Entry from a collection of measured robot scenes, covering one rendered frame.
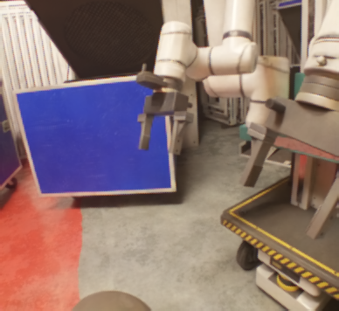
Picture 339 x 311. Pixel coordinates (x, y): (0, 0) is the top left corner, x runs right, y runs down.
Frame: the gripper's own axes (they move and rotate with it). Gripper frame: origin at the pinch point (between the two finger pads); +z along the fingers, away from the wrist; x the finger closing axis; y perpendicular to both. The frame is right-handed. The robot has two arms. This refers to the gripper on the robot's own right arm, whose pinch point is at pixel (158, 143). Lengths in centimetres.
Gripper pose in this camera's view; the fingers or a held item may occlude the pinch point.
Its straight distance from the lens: 62.5
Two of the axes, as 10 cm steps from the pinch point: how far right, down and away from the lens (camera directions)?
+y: 7.4, 1.6, 6.5
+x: -6.5, -0.5, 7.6
